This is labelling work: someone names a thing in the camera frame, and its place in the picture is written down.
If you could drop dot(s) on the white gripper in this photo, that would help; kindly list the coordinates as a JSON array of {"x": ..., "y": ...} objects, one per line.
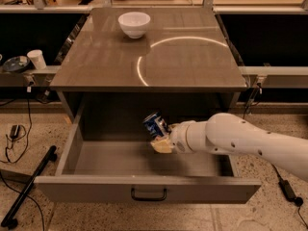
[{"x": 178, "y": 138}]

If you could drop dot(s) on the blue pepsi can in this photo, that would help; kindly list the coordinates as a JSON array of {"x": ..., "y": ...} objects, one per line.
[{"x": 156, "y": 125}]

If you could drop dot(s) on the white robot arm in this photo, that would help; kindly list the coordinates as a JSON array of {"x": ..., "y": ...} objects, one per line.
[{"x": 226, "y": 134}]

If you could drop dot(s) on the open grey drawer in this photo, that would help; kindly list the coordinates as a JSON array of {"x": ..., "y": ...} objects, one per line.
[{"x": 108, "y": 153}]

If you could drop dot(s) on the white ceramic bowl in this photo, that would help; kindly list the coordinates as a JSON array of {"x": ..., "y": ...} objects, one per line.
[{"x": 134, "y": 24}]

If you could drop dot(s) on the black power adapter right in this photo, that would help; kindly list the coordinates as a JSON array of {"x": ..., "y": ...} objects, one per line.
[{"x": 287, "y": 190}]

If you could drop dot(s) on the black power adapter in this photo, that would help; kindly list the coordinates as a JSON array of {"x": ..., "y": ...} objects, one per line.
[
  {"x": 14, "y": 131},
  {"x": 287, "y": 190}
]

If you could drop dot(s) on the black power adapter left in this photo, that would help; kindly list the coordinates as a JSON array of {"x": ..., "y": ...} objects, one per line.
[{"x": 14, "y": 131}]

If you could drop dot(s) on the white paper cup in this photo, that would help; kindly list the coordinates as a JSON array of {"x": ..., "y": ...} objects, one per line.
[{"x": 36, "y": 57}]

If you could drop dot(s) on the dark blue plate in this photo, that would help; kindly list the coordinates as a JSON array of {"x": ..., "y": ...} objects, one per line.
[{"x": 16, "y": 64}]

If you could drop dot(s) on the black bar on floor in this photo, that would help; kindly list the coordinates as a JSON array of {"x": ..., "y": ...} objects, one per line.
[{"x": 9, "y": 220}]

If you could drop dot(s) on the black drawer handle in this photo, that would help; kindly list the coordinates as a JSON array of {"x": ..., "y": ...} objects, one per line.
[{"x": 148, "y": 196}]

